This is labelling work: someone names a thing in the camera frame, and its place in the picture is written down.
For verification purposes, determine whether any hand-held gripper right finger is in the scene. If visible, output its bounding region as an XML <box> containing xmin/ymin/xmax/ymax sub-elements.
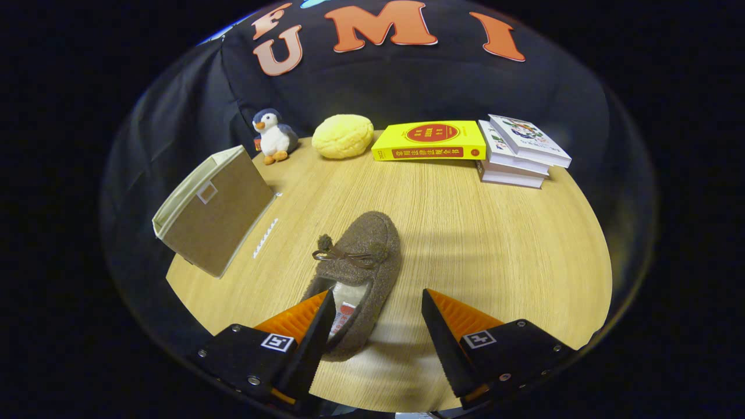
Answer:
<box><xmin>421</xmin><ymin>288</ymin><xmax>580</xmax><ymax>411</ymax></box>

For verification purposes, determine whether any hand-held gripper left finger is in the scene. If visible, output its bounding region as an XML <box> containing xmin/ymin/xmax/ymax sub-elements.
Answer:
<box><xmin>189</xmin><ymin>289</ymin><xmax>337</xmax><ymax>405</ymax></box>

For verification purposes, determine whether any brown fuzzy shoe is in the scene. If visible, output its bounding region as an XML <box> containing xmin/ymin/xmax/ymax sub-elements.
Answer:
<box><xmin>301</xmin><ymin>211</ymin><xmax>402</xmax><ymax>363</ymax></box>

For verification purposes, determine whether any brown fabric storage box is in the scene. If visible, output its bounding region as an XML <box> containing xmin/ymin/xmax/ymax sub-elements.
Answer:
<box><xmin>152</xmin><ymin>145</ymin><xmax>277</xmax><ymax>279</ymax></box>

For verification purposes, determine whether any long white tape strip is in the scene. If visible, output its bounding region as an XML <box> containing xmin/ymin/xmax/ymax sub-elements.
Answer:
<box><xmin>251</xmin><ymin>218</ymin><xmax>279</xmax><ymax>260</ymax></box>

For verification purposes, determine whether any yellow book with red circle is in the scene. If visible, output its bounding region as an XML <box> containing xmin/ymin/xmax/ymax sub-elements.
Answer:
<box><xmin>371</xmin><ymin>120</ymin><xmax>487</xmax><ymax>162</ymax></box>

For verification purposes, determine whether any penguin plush toy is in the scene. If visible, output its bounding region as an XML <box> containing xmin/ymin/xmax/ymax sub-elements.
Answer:
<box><xmin>252</xmin><ymin>108</ymin><xmax>300</xmax><ymax>166</ymax></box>

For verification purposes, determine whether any yellow bun-shaped plush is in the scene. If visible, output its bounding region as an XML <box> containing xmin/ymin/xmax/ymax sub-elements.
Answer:
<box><xmin>311</xmin><ymin>114</ymin><xmax>375</xmax><ymax>160</ymax></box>

